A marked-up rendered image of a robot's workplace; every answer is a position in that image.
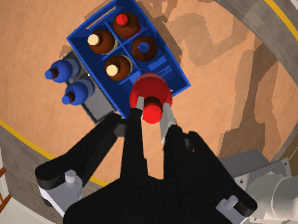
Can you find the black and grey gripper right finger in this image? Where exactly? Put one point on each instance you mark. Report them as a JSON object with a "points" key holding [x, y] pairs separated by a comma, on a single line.
{"points": [[215, 181]]}

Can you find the red labeled bottle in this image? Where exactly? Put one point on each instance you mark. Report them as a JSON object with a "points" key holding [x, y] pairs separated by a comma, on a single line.
{"points": [[155, 93]]}

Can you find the brown bottle with cream cap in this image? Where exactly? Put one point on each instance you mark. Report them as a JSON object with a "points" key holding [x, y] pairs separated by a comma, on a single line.
{"points": [[103, 42], [120, 70]]}

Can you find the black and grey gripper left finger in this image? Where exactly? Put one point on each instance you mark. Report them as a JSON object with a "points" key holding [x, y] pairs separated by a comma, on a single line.
{"points": [[60, 179]]}

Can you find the brown bottle with red cap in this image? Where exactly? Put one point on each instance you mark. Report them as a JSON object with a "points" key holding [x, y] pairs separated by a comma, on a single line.
{"points": [[126, 26]]}

